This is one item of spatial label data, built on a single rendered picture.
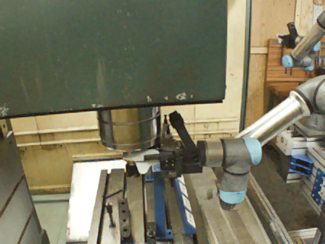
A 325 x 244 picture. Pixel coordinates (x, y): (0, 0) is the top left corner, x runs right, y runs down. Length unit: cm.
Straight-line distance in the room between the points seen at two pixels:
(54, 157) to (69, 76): 144
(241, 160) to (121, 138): 32
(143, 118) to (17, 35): 31
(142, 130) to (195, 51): 21
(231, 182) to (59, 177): 145
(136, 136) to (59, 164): 139
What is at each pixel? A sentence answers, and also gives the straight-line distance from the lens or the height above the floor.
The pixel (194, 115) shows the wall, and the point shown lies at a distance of 185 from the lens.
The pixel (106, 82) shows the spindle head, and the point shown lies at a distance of 58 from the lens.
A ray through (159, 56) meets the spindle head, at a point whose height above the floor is 169.
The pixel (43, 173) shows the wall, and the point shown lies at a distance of 209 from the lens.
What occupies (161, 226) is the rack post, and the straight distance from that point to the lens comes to 122.
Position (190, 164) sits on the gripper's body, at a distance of 79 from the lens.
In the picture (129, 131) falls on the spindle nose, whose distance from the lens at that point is 66.
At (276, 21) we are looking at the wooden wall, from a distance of 372.
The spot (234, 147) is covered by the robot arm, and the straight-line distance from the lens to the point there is 79.
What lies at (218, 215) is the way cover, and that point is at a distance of 167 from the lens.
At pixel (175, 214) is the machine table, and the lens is 138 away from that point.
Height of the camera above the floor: 178
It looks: 28 degrees down
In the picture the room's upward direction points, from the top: 4 degrees counter-clockwise
